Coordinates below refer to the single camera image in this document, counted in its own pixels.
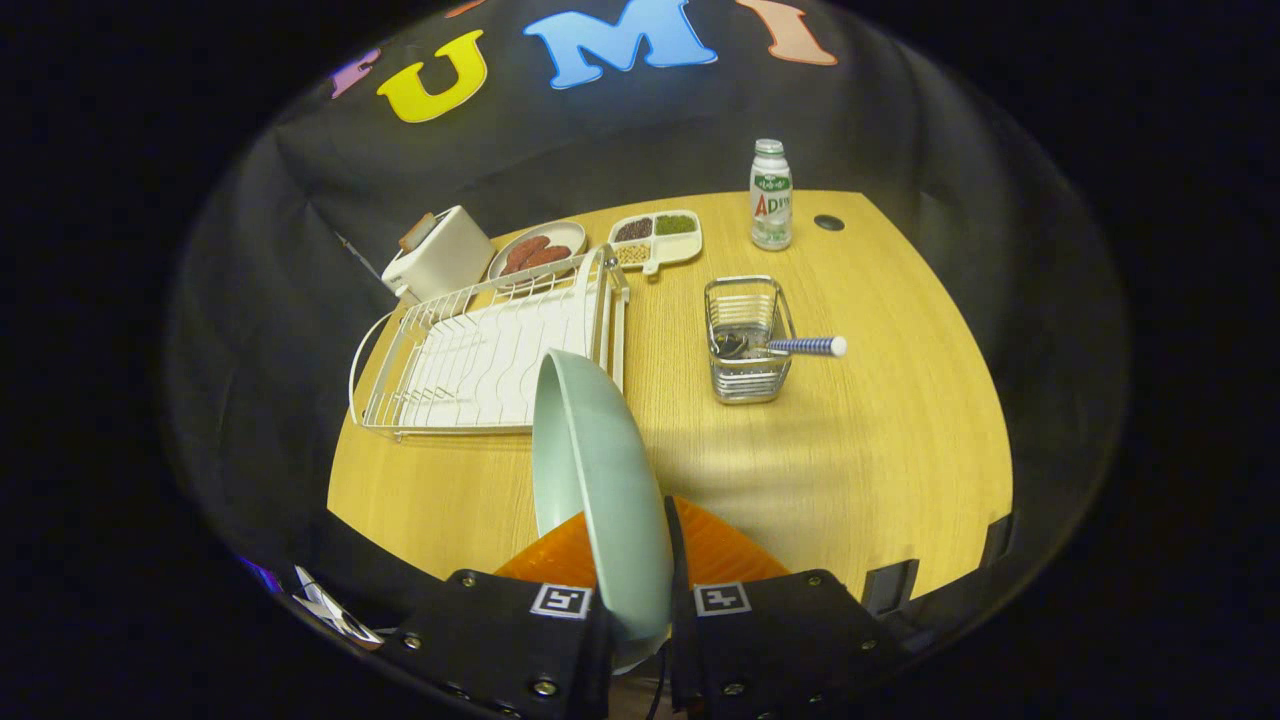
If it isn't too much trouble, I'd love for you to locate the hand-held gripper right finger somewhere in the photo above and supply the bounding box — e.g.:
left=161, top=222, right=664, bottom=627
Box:
left=663, top=495, right=906, bottom=720

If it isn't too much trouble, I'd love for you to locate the small plate with sausages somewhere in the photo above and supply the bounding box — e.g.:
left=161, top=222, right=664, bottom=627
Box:
left=487, top=221, right=589, bottom=284

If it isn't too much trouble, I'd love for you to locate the black backdrop cloth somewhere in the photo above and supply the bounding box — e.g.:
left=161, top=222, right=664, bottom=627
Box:
left=165, top=0, right=1131, bottom=681

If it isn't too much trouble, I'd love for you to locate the metal wire basket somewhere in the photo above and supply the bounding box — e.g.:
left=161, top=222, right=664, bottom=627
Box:
left=704, top=275, right=798, bottom=405

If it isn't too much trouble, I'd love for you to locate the white toaster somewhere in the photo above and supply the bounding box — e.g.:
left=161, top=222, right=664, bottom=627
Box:
left=381, top=205, right=496, bottom=304

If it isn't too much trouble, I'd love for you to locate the white green drink bottle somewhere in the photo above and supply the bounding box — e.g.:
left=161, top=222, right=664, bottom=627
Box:
left=749, top=138, right=794, bottom=252

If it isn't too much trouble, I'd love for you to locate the white wire dish rack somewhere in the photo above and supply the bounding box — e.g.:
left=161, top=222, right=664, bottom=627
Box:
left=348, top=243, right=631, bottom=441

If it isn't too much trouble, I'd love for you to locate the spoon with white ball handle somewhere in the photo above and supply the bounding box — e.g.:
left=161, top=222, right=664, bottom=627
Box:
left=715, top=330, right=849, bottom=361

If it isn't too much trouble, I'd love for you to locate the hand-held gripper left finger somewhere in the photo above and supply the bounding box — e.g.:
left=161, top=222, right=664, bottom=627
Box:
left=380, top=510, right=613, bottom=720

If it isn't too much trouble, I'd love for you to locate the pale green plate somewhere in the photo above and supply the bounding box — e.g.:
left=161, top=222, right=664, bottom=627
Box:
left=530, top=348, right=676, bottom=673

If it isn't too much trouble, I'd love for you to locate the white divided tray with grains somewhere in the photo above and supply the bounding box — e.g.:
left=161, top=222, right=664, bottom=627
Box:
left=608, top=209, right=703, bottom=276

